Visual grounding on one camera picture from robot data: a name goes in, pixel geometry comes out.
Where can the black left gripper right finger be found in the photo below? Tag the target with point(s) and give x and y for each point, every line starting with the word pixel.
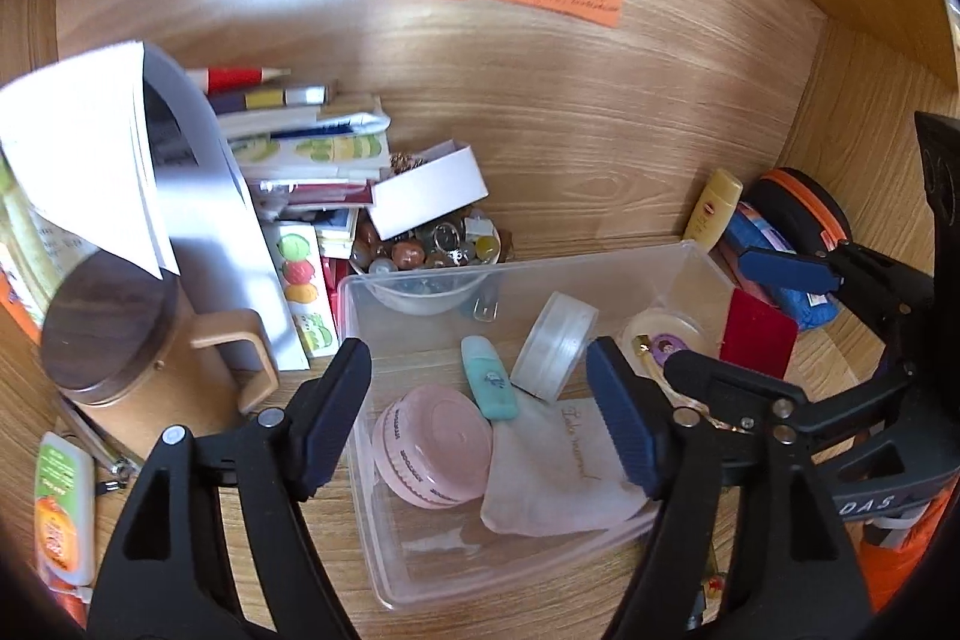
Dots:
pixel 747 543

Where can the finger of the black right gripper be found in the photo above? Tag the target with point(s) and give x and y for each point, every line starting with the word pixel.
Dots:
pixel 729 391
pixel 788 271

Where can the red velvet pouch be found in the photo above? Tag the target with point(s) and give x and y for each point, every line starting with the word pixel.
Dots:
pixel 757 336

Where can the white round plastic jar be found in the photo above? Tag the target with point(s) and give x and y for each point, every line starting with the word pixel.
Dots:
pixel 554 346

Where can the white drawstring pouch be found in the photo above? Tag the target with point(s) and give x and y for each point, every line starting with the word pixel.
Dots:
pixel 554 471

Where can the teal small tube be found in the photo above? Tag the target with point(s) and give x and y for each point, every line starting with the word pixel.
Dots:
pixel 488 379

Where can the blue patchwork pouch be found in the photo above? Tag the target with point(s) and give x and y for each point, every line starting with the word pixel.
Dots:
pixel 748 230

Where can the black orange zip case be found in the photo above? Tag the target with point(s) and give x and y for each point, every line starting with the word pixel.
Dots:
pixel 800 209

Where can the yellow lotion tube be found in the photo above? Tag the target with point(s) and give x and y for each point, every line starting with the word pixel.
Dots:
pixel 713 210

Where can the yellow cream jar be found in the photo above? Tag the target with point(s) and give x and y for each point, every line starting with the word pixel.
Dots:
pixel 652 336

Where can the metal nail clipper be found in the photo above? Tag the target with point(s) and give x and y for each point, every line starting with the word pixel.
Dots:
pixel 121 468

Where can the orange white tube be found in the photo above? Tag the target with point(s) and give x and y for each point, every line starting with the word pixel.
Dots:
pixel 64 511

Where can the brown ceramic mug with lid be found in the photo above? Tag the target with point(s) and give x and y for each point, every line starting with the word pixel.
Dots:
pixel 131 352

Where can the clear plastic storage bin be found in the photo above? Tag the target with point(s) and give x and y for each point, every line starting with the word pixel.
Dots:
pixel 420 558

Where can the pink round case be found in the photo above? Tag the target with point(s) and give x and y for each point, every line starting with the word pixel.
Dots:
pixel 433 448

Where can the white floral bowl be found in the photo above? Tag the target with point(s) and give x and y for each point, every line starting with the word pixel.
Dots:
pixel 424 293

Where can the white cardboard box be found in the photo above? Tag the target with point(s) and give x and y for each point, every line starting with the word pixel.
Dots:
pixel 448 179

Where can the fruit pattern card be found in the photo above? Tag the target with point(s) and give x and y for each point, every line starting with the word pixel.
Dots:
pixel 296 256

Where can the white folded paper stand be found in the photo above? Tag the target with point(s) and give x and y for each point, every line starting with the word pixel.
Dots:
pixel 119 147

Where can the stack of booklets and pens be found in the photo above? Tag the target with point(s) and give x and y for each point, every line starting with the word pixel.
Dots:
pixel 299 148

